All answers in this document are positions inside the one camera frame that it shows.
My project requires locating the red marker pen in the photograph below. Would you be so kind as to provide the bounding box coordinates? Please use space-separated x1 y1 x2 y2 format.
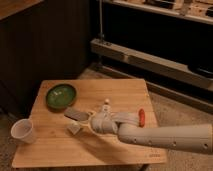
139 109 145 127

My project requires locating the white plastic cup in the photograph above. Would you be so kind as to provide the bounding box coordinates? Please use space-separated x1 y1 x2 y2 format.
11 119 36 144

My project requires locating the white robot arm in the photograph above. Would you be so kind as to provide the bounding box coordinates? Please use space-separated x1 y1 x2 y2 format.
86 101 213 155

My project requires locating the metal vertical pole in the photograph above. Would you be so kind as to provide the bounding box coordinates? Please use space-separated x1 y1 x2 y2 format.
99 0 104 43

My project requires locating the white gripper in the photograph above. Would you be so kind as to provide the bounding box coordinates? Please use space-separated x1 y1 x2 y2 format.
79 99 118 134

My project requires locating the grey metal shelf beam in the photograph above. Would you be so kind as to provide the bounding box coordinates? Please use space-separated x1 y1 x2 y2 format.
90 39 213 92

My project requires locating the grey eraser block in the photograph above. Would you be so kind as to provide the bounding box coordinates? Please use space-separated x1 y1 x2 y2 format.
64 107 89 121

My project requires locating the green ceramic bowl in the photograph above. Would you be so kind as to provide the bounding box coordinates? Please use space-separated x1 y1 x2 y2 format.
45 84 77 110

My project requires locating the upper cluttered shelf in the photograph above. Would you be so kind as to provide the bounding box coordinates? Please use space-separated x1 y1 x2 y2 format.
103 0 213 25

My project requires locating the wooden folding table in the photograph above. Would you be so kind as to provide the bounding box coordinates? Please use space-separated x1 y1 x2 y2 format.
12 79 167 168

